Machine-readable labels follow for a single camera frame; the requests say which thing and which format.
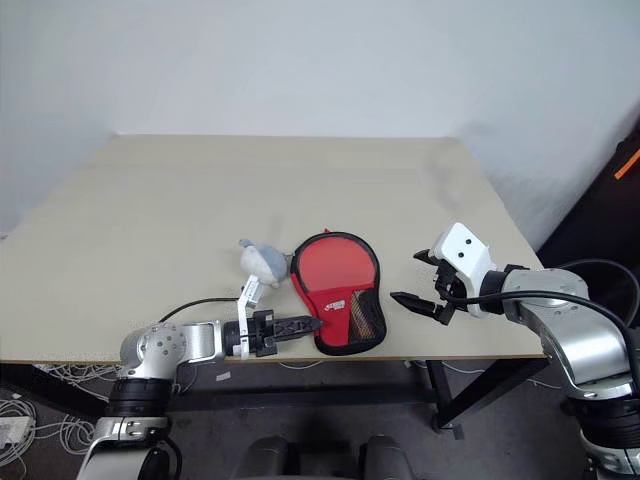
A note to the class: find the red paddle case black trim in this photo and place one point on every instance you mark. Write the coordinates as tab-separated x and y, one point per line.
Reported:
335	320

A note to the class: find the small white floor label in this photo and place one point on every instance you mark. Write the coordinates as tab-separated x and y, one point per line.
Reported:
223	375

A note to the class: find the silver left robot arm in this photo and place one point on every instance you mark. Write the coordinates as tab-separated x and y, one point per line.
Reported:
165	345

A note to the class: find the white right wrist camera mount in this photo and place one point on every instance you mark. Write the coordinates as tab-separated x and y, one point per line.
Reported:
465	250

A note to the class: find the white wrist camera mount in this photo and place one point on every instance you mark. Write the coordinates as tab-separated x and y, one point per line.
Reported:
248	295
465	250

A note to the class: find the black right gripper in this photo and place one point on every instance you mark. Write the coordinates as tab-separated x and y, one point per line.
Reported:
452	292

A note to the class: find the dark rounded shape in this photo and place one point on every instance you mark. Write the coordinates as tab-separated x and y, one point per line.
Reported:
272	457
387	457

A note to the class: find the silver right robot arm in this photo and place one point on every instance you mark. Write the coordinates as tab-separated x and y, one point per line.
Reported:
575	340

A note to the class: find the black case with orange tape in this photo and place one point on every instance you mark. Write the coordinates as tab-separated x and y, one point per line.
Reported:
600	220

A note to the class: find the black metal table frame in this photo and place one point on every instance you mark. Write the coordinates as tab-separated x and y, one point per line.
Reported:
450	395

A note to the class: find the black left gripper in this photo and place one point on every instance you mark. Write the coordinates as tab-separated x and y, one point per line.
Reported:
261	334

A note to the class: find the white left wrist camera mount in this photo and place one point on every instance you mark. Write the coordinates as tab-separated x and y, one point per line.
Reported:
248	295

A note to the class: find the white power strip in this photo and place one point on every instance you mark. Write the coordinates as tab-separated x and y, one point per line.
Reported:
12	431

